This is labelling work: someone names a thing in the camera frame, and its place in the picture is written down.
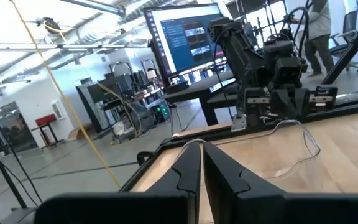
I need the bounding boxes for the clear plastic bin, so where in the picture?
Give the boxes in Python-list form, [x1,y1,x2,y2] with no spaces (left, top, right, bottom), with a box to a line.
[177,119,322,187]

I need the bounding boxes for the black frame corner clamp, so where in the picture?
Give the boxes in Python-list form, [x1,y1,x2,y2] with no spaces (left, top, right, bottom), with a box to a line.
[136,151,155,166]

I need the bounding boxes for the red stool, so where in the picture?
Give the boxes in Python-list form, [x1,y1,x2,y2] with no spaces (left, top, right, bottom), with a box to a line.
[34,113,63,147]

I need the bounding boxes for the yellow hanging cable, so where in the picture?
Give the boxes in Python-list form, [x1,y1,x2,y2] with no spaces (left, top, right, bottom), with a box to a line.
[9,0,121,189]

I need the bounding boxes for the dark grey monitor desk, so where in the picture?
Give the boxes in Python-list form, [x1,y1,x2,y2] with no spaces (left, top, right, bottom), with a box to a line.
[162,70,239,127]

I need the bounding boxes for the ceiling cable reel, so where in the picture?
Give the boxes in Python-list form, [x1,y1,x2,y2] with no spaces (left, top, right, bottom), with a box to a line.
[35,17,65,35]

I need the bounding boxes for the cluttered workbench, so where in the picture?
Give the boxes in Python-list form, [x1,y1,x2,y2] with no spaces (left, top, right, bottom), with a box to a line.
[76,58,173,144]

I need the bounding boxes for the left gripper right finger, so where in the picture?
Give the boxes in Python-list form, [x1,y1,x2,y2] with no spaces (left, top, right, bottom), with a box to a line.
[202,142,358,224]

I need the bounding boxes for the black office chair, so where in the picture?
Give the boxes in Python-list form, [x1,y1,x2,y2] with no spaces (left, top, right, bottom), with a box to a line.
[329,11,358,74]

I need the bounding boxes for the black tripod stand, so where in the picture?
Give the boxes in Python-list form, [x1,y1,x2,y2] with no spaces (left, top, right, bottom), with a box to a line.
[0,90,43,212]

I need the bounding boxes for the silver metal bracket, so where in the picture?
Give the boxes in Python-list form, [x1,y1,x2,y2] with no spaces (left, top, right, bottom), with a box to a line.
[230,114,248,132]

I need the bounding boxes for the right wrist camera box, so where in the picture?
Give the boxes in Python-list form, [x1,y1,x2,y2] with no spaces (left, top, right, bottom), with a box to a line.
[273,56,304,90]

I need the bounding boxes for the person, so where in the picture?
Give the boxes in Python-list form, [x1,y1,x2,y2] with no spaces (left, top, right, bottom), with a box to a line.
[290,0,335,78]

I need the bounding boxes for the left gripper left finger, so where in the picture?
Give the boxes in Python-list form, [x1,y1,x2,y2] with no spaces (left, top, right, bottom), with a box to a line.
[33,141,202,224]

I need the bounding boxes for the large computer monitor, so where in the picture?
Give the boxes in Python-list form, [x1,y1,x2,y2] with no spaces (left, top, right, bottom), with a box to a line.
[143,2,229,83]

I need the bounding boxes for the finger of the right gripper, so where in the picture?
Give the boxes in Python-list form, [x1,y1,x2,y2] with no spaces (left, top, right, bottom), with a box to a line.
[270,90,291,121]
[290,90,311,121]

